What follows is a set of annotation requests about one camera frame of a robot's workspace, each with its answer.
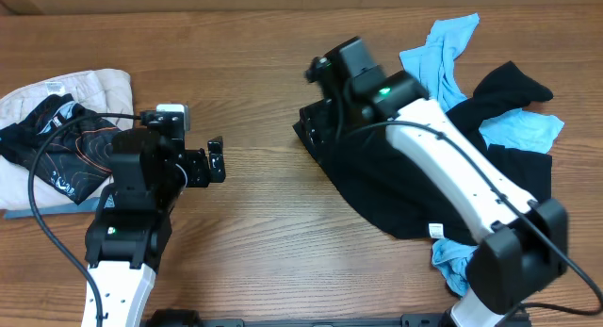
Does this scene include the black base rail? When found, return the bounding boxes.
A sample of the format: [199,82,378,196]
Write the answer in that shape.
[140,308,532,327]

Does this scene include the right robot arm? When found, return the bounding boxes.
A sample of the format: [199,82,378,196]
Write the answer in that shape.
[294,37,568,326]

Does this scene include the blue denim garment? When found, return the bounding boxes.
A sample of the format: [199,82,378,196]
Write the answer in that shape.
[4,198,99,220]

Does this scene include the light blue shirt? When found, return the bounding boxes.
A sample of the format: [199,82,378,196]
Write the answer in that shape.
[399,12,565,298]

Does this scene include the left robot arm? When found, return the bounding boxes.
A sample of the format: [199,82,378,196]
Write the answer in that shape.
[82,128,225,326]

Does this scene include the black patterned shorts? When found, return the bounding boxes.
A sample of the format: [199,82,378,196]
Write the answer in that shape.
[1,94,120,204]

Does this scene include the beige folded garment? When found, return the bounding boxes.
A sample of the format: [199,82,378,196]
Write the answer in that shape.
[1,69,134,212]

